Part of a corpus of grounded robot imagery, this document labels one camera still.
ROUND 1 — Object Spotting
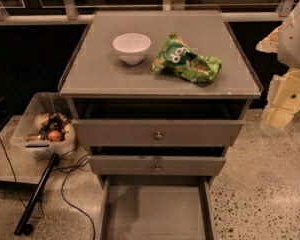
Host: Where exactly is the white ceramic bowl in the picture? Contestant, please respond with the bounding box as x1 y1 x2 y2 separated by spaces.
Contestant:
112 33 151 65

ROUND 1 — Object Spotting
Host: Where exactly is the red apple in bin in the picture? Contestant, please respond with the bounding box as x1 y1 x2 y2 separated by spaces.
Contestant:
48 130 62 142

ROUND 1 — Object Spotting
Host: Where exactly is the grey drawer cabinet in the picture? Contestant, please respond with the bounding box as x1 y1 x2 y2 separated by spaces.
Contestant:
58 11 262 180

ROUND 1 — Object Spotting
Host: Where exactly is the black floor cable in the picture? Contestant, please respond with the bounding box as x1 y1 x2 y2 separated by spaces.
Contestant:
54 147 97 240

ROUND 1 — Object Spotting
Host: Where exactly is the clear plastic storage bin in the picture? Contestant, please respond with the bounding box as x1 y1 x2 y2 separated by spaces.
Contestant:
10 92 77 160

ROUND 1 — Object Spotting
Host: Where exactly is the black metal stand leg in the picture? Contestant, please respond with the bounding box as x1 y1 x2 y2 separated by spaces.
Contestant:
14 153 59 235

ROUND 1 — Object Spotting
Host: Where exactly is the white railing frame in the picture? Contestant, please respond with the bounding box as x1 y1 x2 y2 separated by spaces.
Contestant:
0 0 300 26

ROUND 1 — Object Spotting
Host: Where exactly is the grey bottom drawer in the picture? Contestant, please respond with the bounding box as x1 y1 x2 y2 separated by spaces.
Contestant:
96 176 217 240

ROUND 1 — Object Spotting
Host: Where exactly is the grey middle drawer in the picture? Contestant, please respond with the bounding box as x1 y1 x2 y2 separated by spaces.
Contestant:
89 155 225 176

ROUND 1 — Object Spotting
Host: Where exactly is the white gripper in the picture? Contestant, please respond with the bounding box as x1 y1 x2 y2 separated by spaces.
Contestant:
256 1 300 129

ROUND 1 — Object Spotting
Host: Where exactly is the grey drawer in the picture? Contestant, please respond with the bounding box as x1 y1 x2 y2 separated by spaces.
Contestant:
72 119 243 147
96 176 217 240
89 155 225 176

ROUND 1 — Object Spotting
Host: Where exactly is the green rice chip bag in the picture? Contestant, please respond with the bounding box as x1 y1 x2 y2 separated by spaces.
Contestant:
152 34 222 83

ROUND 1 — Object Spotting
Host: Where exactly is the grey top drawer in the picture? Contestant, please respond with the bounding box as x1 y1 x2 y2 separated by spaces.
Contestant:
72 119 243 147

